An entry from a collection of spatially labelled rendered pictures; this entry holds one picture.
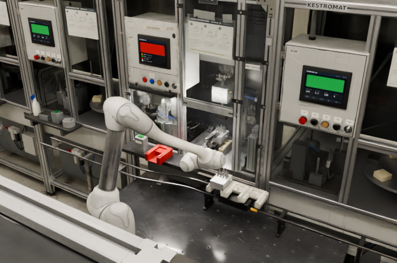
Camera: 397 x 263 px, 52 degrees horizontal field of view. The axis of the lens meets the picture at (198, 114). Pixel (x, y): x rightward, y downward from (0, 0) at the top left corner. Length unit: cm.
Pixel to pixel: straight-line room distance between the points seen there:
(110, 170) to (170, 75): 73
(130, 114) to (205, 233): 89
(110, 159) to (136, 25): 90
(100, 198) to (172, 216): 51
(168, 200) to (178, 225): 27
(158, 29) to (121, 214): 114
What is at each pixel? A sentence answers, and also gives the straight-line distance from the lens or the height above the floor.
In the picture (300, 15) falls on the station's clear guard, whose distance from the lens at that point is 222.
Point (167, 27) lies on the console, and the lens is 257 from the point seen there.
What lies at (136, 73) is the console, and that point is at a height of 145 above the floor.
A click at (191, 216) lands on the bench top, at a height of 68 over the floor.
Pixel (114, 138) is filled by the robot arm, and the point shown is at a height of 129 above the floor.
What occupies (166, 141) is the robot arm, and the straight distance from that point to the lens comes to 232.
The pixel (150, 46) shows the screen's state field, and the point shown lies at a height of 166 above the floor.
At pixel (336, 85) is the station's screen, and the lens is 219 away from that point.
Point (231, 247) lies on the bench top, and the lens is 248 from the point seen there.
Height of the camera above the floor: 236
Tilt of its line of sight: 25 degrees down
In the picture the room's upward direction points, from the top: straight up
